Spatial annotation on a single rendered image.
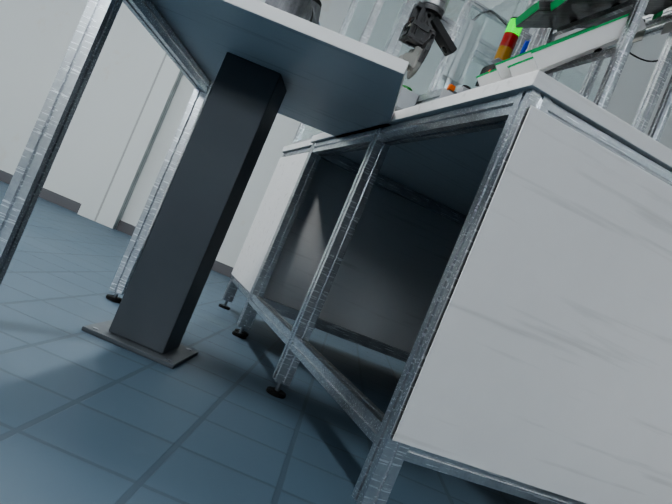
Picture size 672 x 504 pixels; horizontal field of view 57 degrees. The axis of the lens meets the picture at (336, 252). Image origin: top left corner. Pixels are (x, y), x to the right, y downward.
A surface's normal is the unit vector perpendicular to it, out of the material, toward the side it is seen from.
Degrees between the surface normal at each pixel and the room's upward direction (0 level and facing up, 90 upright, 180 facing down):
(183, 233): 90
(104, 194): 90
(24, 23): 90
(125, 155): 90
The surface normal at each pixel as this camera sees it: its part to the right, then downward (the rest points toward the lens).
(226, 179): -0.02, -0.03
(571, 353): 0.29, 0.11
